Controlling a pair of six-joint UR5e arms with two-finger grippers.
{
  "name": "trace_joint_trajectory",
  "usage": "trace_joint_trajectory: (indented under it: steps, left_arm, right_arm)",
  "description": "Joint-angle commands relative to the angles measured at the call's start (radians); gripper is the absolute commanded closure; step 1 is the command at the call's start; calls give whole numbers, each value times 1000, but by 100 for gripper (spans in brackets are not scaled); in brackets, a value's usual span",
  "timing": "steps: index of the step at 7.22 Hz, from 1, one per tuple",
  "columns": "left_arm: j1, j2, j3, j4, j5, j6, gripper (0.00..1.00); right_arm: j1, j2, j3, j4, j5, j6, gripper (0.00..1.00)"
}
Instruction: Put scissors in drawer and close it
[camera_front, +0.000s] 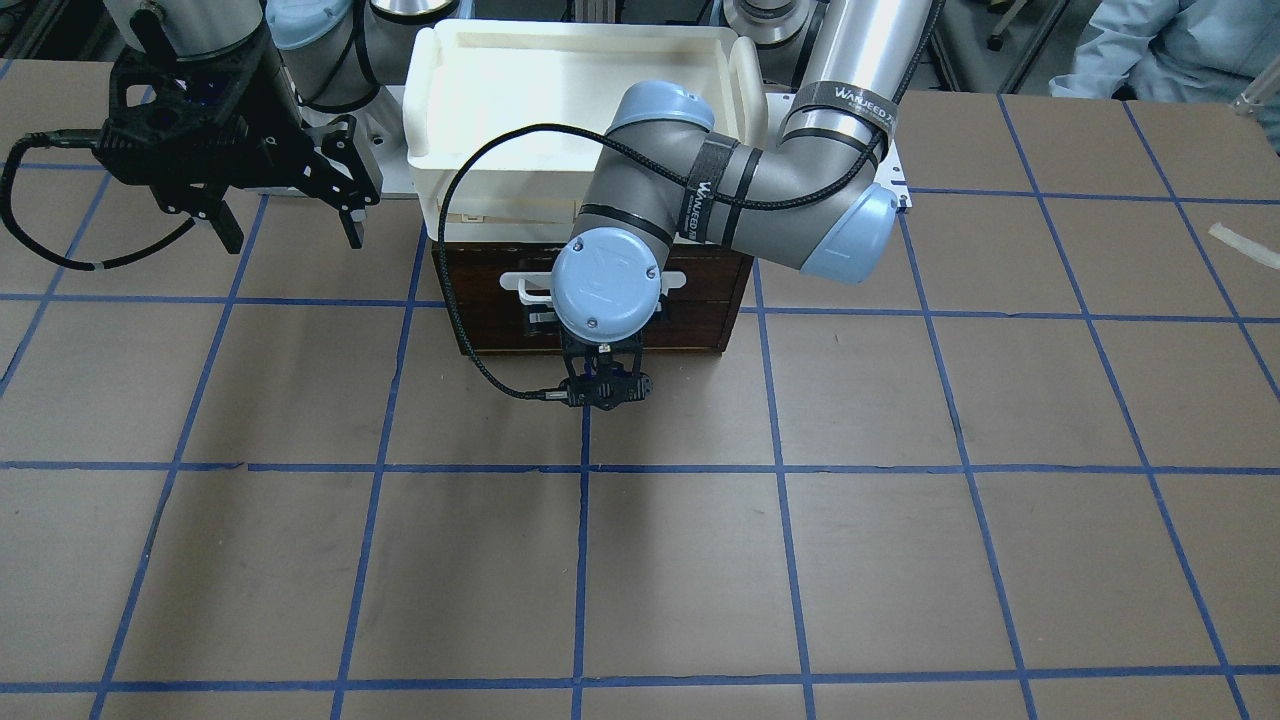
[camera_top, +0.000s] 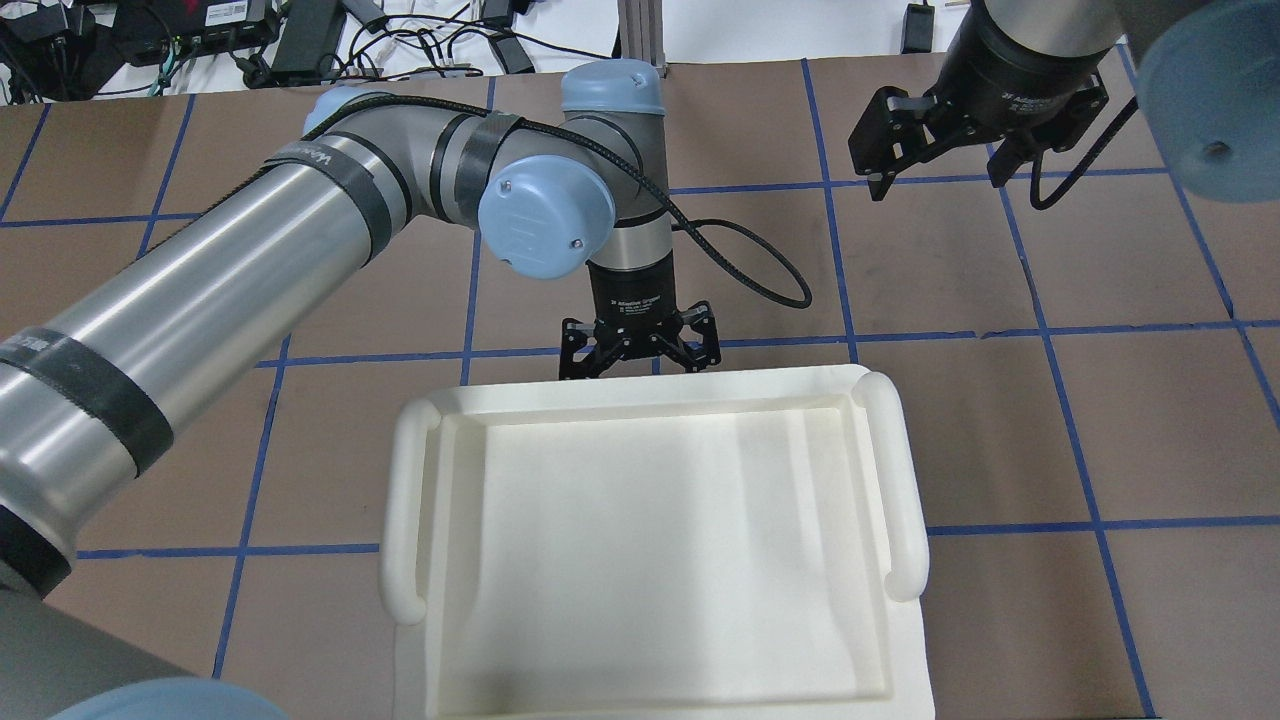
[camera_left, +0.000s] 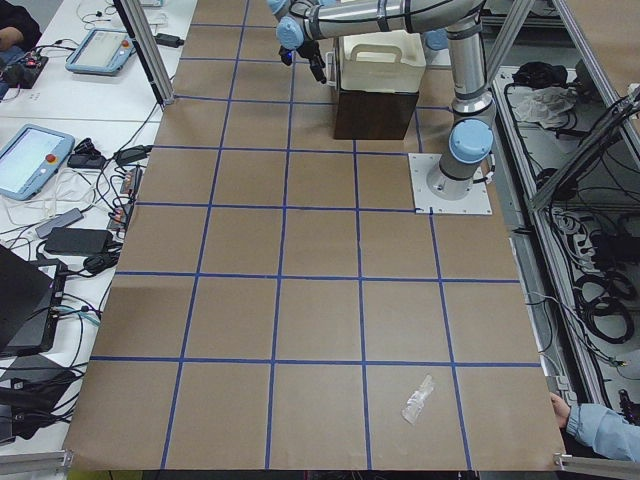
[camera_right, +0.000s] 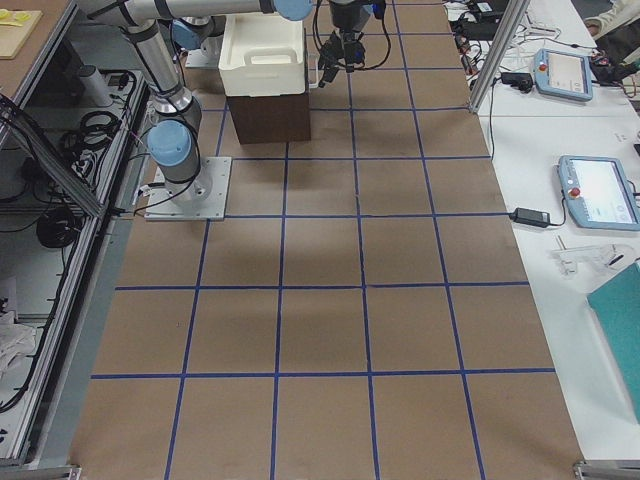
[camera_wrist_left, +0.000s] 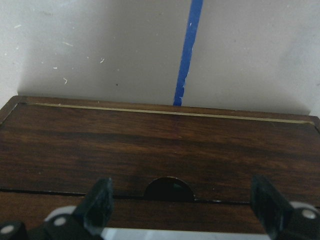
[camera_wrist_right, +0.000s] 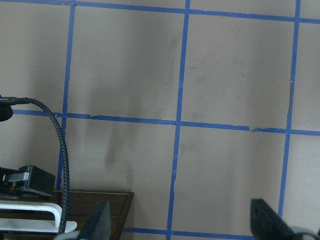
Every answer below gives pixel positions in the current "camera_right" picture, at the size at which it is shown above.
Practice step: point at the aluminium frame post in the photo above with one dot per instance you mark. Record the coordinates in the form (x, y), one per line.
(505, 33)

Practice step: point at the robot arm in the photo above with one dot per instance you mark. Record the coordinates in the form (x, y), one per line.
(173, 142)
(346, 16)

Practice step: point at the white drawer handle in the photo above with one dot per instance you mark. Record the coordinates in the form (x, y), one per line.
(313, 72)

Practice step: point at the white plastic tray box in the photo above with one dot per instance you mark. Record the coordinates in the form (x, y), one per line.
(262, 55)

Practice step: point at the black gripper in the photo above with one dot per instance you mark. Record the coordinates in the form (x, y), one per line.
(348, 17)

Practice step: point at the black power adapter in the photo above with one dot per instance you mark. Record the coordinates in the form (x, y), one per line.
(530, 217)

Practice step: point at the clear acrylic part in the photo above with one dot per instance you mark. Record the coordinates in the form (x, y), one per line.
(609, 257)

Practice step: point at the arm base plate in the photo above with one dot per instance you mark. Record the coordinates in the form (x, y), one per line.
(204, 199)

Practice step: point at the dark brown drawer cabinet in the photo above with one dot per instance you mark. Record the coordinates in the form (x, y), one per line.
(271, 119)

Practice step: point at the blue teach pendant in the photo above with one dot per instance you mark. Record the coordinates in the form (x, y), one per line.
(597, 193)
(563, 75)

